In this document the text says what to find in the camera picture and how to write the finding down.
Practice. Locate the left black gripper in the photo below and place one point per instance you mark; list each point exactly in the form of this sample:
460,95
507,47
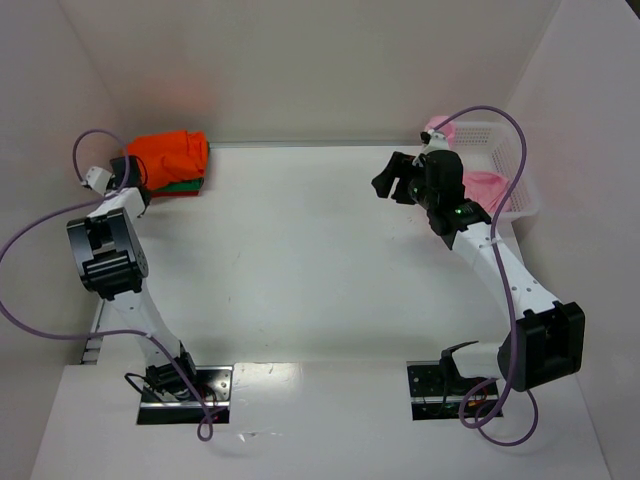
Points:
126,167

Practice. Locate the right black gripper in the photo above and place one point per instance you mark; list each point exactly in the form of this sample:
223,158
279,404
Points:
401,181

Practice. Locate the orange t shirt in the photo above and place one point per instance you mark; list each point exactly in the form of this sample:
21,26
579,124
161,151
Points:
154,149

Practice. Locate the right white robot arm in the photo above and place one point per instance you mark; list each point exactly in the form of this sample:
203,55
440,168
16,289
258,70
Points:
546,336

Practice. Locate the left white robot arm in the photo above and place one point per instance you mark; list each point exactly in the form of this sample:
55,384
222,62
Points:
111,263

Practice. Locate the folded red t shirt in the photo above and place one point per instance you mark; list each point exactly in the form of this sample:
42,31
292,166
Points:
184,189

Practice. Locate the folded green t shirt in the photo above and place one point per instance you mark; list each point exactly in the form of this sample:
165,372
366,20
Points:
186,171

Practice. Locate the pink t shirt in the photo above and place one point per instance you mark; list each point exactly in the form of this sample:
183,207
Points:
484,187

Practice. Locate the white plastic basket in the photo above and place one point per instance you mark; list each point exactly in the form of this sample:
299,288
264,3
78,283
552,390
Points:
495,147

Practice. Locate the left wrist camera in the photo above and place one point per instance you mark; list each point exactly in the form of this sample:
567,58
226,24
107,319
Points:
98,180

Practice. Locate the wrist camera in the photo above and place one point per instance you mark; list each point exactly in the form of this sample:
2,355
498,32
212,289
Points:
98,180
433,140

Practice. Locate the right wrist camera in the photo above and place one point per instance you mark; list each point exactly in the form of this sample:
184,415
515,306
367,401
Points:
433,140

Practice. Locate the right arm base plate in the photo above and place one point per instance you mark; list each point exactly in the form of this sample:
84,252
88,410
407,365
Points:
432,397

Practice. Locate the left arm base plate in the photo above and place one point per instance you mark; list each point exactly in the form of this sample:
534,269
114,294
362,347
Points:
214,384

